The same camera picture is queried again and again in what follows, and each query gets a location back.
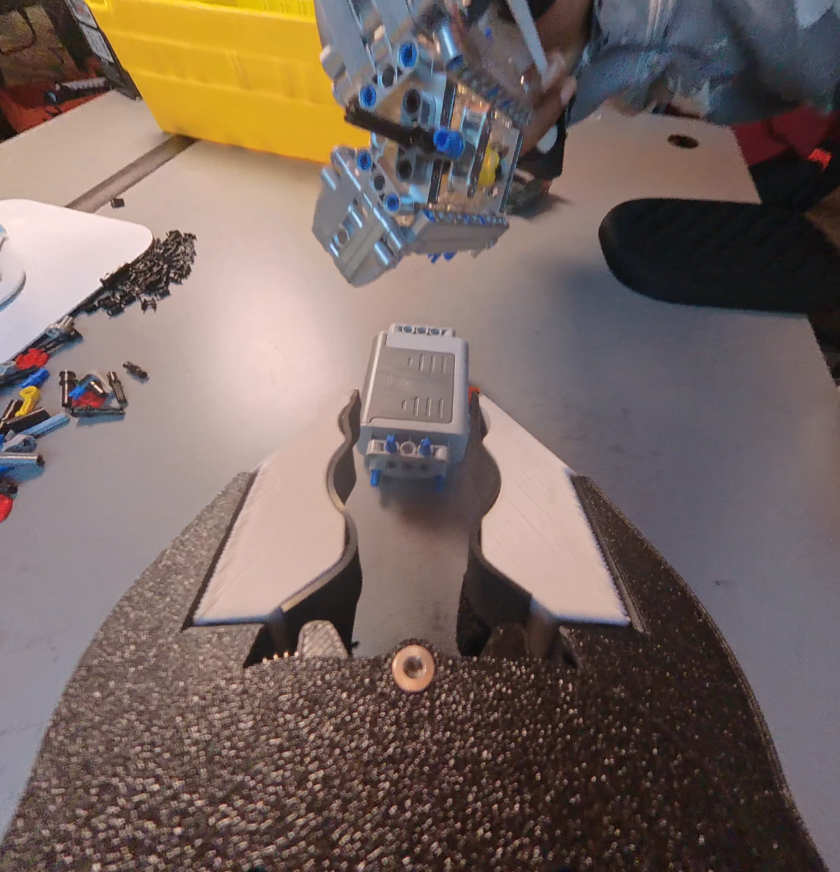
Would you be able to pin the grey desk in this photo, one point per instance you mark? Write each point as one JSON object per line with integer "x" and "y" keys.
{"x": 693, "y": 409}

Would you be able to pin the grey transparent engine model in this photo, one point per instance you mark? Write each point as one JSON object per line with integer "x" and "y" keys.
{"x": 420, "y": 150}

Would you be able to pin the grey battery box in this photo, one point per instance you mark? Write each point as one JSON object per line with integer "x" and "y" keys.
{"x": 413, "y": 382}

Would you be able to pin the pile of black links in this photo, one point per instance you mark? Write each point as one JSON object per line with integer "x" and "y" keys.
{"x": 145, "y": 273}

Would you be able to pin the yellow plastic bin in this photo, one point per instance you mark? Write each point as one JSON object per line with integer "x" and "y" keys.
{"x": 229, "y": 82}

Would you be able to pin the red plastic seat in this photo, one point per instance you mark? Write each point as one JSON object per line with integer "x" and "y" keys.
{"x": 802, "y": 143}

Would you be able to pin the black rounded armrest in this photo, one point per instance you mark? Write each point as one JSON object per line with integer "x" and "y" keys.
{"x": 720, "y": 252}

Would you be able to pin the pile of mixed building pieces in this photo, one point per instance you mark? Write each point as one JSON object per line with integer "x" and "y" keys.
{"x": 39, "y": 409}

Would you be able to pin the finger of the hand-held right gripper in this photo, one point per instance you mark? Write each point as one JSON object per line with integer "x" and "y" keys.
{"x": 529, "y": 34}

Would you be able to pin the person's right hand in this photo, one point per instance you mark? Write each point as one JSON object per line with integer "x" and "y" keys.
{"x": 567, "y": 55}

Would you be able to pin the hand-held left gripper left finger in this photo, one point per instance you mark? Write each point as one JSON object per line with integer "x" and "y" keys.
{"x": 270, "y": 545}

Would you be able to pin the person's right forearm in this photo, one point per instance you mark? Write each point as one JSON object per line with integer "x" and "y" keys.
{"x": 720, "y": 48}

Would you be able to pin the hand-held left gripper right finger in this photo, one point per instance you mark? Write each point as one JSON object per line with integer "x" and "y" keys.
{"x": 556, "y": 545}

